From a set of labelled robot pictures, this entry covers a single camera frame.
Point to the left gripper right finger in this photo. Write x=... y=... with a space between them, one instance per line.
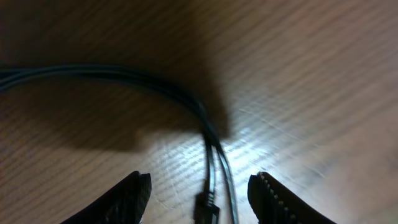
x=274 y=203

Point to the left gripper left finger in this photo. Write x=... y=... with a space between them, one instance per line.
x=125 y=203

